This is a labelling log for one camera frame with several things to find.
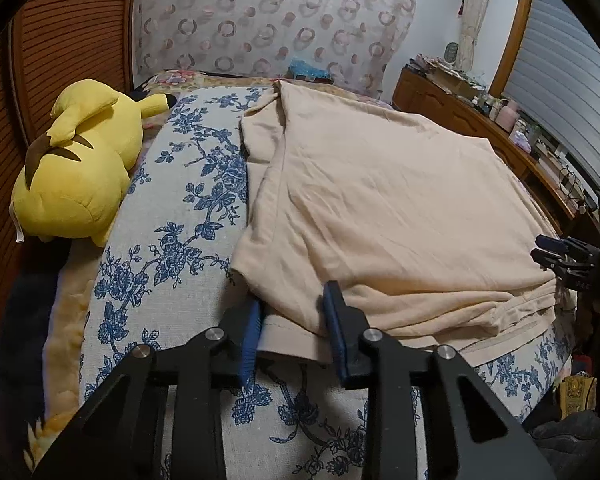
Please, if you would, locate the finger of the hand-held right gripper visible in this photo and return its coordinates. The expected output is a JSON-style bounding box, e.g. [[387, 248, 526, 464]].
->
[[536, 234, 598, 261], [531, 248, 596, 288]]

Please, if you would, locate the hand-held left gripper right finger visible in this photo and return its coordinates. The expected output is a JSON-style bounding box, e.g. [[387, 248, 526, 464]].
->
[[321, 280, 558, 480]]

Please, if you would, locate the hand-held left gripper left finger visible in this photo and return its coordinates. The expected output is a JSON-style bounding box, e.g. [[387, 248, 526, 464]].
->
[[32, 297, 266, 480]]

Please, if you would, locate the beige shirt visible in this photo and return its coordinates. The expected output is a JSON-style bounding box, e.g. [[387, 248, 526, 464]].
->
[[230, 80, 561, 368]]

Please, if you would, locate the blue floral white quilt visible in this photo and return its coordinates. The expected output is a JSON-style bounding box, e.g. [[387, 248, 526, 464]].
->
[[77, 87, 576, 480]]

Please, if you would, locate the pink container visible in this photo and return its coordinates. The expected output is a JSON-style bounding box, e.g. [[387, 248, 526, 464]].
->
[[495, 100, 521, 131]]

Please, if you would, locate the yellow printed bag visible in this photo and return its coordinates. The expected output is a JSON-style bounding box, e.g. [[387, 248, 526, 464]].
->
[[560, 372, 600, 418]]

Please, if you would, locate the wooden sideboard cabinet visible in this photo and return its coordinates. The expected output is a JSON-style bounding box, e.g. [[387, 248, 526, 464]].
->
[[392, 65, 600, 241]]

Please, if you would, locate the grey window shutter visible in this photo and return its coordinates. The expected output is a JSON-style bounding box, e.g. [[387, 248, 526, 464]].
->
[[502, 0, 600, 201]]

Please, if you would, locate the dark cloth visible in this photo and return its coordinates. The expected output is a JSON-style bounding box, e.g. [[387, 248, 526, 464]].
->
[[527, 410, 600, 480]]

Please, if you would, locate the pile of papers and boxes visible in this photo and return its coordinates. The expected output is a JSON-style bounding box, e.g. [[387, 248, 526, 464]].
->
[[405, 52, 486, 101]]

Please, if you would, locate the yellow plush toy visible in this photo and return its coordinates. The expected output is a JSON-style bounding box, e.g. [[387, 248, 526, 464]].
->
[[10, 79, 178, 248]]

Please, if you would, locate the lace curtain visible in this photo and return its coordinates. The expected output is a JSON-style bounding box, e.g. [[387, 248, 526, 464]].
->
[[457, 0, 496, 68]]

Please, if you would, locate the floral bedspread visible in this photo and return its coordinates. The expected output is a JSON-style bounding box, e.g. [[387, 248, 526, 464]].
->
[[25, 69, 396, 468]]

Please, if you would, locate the blue cloth bundle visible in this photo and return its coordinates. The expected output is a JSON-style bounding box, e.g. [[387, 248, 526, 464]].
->
[[286, 56, 333, 83]]

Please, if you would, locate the wooden louvered wardrobe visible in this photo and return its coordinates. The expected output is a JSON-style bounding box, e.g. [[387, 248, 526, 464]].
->
[[0, 0, 140, 281]]

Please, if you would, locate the wooden window frame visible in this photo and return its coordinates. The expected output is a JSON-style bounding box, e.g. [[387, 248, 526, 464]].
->
[[487, 0, 536, 98]]

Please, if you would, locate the circle patterned wall cloth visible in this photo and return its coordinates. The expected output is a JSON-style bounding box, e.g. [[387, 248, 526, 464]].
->
[[132, 0, 418, 98]]

